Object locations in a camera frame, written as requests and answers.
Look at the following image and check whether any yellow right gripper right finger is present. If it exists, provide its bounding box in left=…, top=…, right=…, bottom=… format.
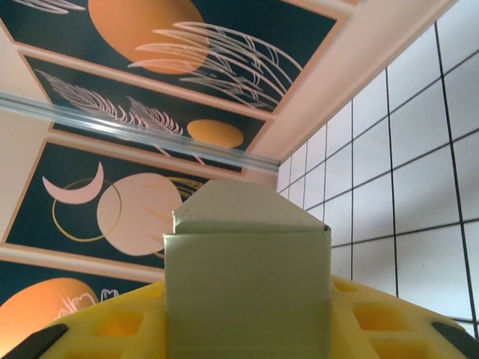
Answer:
left=329, top=274, right=479, bottom=359

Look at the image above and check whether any light green cloth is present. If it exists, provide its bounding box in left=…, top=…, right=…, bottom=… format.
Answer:
left=162, top=179, right=333, bottom=359

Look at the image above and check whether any aluminium corner post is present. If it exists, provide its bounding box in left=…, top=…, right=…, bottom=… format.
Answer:
left=0, top=92, right=281, bottom=176

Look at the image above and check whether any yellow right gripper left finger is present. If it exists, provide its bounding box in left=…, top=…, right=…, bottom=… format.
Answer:
left=0, top=280, right=168, bottom=359

